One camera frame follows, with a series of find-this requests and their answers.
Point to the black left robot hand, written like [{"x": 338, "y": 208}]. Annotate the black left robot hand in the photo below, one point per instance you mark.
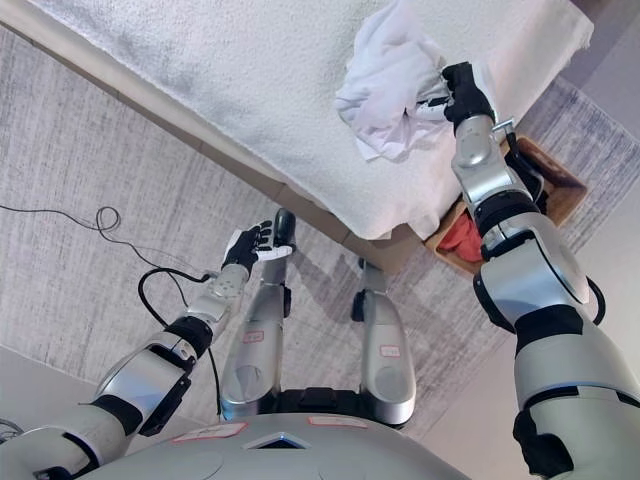
[{"x": 245, "y": 250}]

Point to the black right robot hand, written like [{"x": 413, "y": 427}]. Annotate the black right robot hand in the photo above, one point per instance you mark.
[{"x": 467, "y": 95}]

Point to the white garment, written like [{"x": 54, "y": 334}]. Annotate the white garment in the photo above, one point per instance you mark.
[{"x": 385, "y": 75}]

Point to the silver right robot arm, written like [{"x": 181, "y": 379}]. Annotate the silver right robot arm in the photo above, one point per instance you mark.
[{"x": 540, "y": 280}]

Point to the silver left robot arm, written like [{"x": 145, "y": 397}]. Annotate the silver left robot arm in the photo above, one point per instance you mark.
[{"x": 150, "y": 365}]

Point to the brown wicker basket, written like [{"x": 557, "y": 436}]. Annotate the brown wicker basket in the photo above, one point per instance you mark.
[{"x": 555, "y": 170}]

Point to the black left robot foot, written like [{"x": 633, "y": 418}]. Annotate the black left robot foot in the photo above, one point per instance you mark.
[{"x": 286, "y": 225}]

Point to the silver left robot leg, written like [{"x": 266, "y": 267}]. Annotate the silver left robot leg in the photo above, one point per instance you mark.
[{"x": 255, "y": 350}]

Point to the silver robot leg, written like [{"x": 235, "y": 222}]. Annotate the silver robot leg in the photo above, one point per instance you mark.
[
  {"x": 255, "y": 350},
  {"x": 387, "y": 360}
]

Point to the orange garment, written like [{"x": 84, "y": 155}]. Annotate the orange garment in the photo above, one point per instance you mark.
[{"x": 460, "y": 240}]

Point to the white textured blanket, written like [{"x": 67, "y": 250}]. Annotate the white textured blanket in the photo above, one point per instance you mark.
[{"x": 250, "y": 75}]

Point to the silver right robot leg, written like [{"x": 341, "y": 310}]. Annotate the silver right robot leg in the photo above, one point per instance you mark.
[{"x": 387, "y": 360}]

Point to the robot legs and torso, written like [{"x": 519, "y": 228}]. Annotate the robot legs and torso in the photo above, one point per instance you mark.
[{"x": 75, "y": 150}]

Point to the silver robot torso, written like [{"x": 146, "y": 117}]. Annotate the silver robot torso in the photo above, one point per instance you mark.
[{"x": 280, "y": 460}]

